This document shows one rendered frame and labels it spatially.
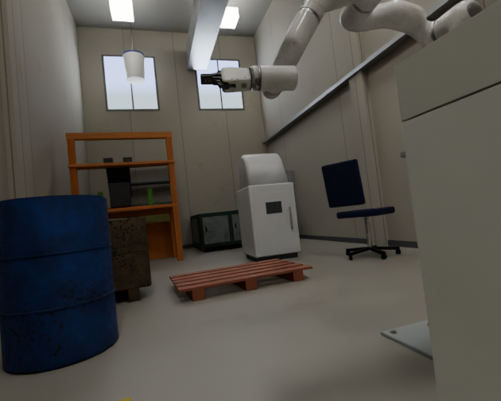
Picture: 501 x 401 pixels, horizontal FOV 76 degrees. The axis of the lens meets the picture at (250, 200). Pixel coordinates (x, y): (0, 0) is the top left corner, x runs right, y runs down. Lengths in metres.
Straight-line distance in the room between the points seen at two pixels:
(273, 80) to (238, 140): 7.52
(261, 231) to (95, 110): 5.70
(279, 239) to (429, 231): 3.47
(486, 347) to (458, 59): 0.60
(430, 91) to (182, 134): 7.80
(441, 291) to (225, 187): 7.65
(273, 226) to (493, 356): 3.55
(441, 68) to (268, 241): 3.57
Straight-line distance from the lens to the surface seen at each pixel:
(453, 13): 1.56
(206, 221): 6.31
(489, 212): 0.79
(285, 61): 1.30
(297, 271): 2.93
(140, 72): 8.34
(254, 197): 4.16
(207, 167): 8.32
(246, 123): 8.85
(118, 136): 5.72
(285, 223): 4.28
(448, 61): 0.86
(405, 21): 1.50
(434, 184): 0.86
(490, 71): 0.80
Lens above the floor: 0.62
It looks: 3 degrees up
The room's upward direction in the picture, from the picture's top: 6 degrees counter-clockwise
